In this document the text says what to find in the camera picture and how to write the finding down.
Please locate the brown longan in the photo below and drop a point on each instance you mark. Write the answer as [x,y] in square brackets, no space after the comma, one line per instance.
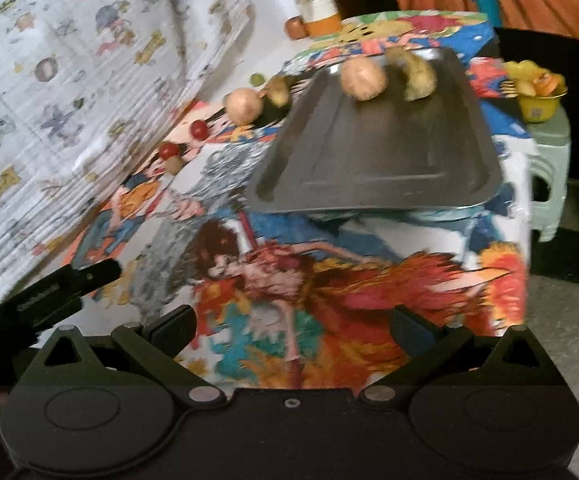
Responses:
[175,164]

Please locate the spotted yellow banana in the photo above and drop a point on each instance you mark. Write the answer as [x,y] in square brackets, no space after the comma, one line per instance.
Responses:
[278,92]

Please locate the small orange apple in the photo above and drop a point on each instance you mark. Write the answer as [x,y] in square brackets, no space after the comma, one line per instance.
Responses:
[296,27]

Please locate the green grape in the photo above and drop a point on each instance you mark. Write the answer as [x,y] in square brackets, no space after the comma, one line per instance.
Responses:
[257,79]

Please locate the small striped tan melon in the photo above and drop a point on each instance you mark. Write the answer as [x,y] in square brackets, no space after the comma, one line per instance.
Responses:
[363,77]

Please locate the red cherry tomato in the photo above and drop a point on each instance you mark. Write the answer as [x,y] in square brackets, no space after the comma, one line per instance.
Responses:
[199,130]
[168,150]

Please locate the curved yellow banana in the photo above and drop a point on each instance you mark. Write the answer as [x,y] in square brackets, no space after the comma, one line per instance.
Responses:
[419,77]

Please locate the pale green plastic stool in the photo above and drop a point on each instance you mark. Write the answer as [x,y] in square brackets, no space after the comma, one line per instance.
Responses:
[552,160]

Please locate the white printed blanket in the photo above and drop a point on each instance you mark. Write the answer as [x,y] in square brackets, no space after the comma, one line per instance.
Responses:
[69,110]

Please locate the metal baking tray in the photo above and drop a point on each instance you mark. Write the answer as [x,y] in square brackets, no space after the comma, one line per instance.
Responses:
[369,150]

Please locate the large striped tan melon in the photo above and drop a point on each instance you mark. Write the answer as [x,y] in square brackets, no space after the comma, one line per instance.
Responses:
[242,105]

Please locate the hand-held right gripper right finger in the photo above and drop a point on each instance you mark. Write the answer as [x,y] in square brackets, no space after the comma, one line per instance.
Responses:
[414,332]

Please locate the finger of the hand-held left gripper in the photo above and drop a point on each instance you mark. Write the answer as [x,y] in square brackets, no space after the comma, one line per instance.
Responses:
[100,272]

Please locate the orange jar with white lid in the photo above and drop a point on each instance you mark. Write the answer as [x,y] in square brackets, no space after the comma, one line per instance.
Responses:
[322,17]

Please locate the orange peel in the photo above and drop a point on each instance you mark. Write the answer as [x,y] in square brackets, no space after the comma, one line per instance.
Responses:
[548,85]

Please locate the yellow plastic bowl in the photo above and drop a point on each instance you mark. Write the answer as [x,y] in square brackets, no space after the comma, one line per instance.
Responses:
[539,107]

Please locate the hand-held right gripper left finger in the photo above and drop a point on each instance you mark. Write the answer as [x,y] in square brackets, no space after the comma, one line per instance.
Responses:
[172,332]

